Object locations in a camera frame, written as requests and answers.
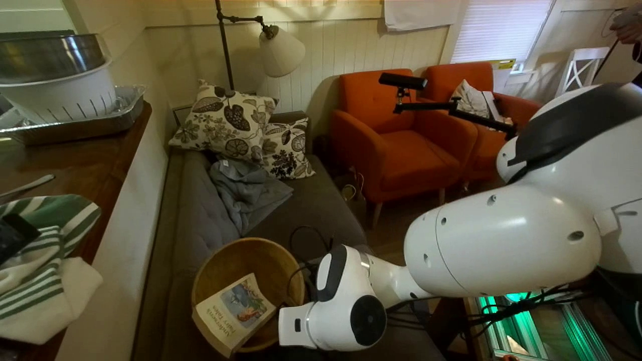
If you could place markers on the metal knife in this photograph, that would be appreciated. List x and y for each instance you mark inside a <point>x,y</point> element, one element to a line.
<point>31,185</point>

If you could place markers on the white folded cloth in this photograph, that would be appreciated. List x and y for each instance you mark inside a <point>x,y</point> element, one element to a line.
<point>72,293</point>

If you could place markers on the green striped towel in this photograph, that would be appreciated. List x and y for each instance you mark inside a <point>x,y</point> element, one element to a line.
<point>52,221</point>

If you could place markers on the white cushion on armchair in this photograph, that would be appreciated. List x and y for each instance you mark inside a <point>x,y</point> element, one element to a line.
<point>474,100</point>

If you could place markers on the fairy tales paperback book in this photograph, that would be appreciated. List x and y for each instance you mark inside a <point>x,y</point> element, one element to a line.
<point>232,312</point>

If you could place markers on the black camera on tripod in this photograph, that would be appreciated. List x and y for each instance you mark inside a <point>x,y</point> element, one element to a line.
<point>402,80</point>

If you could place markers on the white hanging sheet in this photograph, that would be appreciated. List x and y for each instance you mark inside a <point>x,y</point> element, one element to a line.
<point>422,12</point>

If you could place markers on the person in black clothes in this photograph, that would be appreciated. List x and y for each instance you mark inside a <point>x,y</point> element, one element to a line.
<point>628,26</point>

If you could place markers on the orange armchair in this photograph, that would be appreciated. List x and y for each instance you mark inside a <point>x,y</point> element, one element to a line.
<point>394,153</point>
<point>462,76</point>

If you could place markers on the floor lamp with white shade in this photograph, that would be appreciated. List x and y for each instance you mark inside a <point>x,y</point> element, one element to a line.
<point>281,51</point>

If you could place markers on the white window blind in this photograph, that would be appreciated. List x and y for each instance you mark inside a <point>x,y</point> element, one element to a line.
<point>503,31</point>

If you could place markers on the grey-brown tufted sofa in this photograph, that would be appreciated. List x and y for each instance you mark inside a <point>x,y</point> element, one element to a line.
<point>201,221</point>

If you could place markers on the large floral pillow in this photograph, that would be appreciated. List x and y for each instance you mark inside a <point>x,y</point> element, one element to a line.
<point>224,121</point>

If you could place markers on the large metal bowl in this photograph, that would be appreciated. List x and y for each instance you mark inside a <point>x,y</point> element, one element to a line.
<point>46,57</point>

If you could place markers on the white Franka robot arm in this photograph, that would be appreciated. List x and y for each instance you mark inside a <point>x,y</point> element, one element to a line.
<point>503,240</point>

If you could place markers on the light grey crumpled cloth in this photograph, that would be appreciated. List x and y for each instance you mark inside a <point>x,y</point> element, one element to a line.
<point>251,190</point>

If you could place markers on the dark wooden counter top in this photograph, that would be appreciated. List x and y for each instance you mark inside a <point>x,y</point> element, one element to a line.
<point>72,162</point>

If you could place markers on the white wooden chair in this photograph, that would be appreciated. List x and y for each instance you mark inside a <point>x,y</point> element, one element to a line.
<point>582,67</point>

